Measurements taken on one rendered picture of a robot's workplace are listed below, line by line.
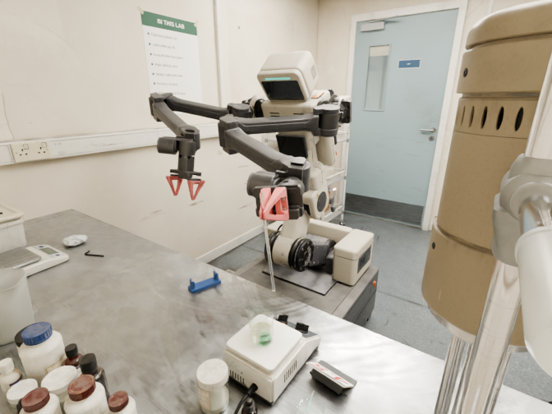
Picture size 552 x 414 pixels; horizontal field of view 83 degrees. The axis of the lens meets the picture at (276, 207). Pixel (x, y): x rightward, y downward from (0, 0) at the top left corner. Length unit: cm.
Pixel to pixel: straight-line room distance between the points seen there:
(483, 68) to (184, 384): 72
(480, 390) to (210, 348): 67
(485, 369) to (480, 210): 10
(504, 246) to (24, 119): 187
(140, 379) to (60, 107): 147
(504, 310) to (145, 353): 76
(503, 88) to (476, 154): 4
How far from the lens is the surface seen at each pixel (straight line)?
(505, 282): 20
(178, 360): 82
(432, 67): 345
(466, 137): 26
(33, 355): 81
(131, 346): 89
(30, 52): 194
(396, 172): 356
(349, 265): 169
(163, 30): 232
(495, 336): 21
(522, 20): 25
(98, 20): 210
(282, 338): 71
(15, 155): 183
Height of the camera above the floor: 131
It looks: 19 degrees down
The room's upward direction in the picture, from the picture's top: straight up
